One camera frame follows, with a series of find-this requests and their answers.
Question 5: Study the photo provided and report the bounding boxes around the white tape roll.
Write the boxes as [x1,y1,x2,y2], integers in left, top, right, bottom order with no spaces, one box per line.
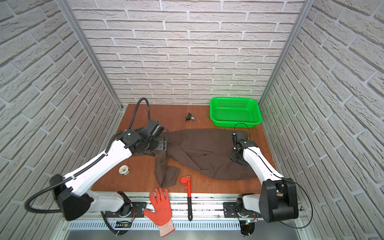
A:
[119,165,130,176]

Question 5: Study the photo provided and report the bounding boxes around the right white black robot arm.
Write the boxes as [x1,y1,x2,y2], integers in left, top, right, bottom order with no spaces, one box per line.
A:
[230,132,299,223]

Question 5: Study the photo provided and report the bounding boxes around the green plastic basket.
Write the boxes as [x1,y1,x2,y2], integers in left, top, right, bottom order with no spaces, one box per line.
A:
[210,97,263,128]

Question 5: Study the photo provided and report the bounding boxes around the small black metal object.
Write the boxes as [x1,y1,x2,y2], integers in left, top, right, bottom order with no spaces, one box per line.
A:
[185,113,196,121]

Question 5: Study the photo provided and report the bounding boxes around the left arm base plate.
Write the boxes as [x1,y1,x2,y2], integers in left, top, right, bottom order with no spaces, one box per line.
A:
[104,202,147,219]

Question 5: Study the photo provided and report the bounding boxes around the red work glove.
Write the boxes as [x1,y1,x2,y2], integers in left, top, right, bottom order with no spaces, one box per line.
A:
[143,188,175,238]

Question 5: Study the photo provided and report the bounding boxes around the aluminium frame rail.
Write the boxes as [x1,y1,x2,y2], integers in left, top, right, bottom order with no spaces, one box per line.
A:
[61,191,308,221]

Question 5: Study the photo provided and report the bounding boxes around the red pipe wrench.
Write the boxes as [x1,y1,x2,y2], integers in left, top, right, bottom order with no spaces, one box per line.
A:
[180,176,193,222]

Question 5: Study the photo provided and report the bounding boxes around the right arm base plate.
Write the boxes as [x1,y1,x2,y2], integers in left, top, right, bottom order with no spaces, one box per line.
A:
[223,202,258,219]

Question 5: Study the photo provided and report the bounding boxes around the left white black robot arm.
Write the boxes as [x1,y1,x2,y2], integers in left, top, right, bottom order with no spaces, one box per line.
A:
[50,120,167,221]

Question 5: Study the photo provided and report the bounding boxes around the brown trousers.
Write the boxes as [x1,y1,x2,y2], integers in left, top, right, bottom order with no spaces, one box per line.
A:
[155,129,257,188]

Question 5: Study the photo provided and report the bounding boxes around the black corrugated cable hose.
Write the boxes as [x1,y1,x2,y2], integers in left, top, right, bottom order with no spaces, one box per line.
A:
[24,97,151,214]

